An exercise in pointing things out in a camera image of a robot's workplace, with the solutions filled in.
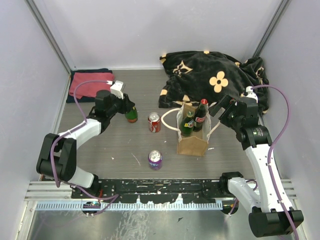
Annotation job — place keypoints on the red cola can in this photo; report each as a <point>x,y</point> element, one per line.
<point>154,122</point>

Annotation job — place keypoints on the black floral fleece blanket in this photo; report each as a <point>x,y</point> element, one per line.
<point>210,75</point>

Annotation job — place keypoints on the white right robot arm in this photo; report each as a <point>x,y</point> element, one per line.
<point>270,212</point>

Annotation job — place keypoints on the pink folded cloth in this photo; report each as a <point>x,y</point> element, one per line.
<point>87,84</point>

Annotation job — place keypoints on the aluminium frame rail front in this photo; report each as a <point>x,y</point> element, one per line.
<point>47,190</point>

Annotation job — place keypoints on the burlap canvas cat-print bag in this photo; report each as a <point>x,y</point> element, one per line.
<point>197,143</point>

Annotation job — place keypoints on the glass cola bottle red cap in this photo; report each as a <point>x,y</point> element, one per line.
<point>200,115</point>

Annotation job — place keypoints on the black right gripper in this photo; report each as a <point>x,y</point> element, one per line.
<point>223,102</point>

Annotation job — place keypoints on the green bottle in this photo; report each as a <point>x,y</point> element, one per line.
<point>132,115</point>
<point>187,124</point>

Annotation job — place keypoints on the black mounting base rail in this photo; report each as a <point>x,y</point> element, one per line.
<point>160,191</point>

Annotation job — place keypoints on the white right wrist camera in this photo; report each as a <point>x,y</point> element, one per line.
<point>250,93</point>

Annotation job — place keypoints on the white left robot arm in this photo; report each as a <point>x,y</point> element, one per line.
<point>58,155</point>

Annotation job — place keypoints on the purple soda can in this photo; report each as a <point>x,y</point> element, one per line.
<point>155,159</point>

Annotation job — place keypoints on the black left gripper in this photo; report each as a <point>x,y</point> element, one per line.
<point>127,104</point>

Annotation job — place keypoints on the white slotted cable duct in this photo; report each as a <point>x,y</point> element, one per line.
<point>82,205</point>

